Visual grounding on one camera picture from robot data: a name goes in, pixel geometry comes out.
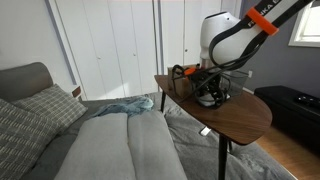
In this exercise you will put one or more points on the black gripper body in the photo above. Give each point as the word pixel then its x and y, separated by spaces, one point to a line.
pixel 211 95

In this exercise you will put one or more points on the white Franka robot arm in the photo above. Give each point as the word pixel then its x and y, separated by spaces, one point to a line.
pixel 227 43

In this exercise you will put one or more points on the black object on bench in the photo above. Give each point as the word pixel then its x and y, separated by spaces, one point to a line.
pixel 308 100

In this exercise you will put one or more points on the cardboard box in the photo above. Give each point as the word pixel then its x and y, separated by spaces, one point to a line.
pixel 178 80

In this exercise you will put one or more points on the walnut side table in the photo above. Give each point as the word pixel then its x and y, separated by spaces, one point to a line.
pixel 242 119

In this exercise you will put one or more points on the blue crumpled cloth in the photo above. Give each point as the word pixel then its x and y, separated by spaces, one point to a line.
pixel 131 107

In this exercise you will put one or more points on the grey folded duvet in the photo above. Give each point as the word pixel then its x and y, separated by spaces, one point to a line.
pixel 119 147

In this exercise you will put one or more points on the black storage bench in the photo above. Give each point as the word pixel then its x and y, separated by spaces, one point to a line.
pixel 298 120

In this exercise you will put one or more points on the white closet doors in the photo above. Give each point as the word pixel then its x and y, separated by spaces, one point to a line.
pixel 115 48

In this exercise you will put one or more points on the small wooden nightstand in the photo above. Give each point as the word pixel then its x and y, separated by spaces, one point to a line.
pixel 76 92

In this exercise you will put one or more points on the grey plaid pillow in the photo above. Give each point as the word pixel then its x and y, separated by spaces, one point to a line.
pixel 55 104

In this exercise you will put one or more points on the dark patterned pillow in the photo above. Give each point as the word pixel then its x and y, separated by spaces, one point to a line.
pixel 23 137

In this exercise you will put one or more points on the dark wire mesh basket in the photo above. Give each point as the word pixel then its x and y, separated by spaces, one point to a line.
pixel 233 82

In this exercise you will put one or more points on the window frame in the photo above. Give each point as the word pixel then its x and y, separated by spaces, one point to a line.
pixel 306 31

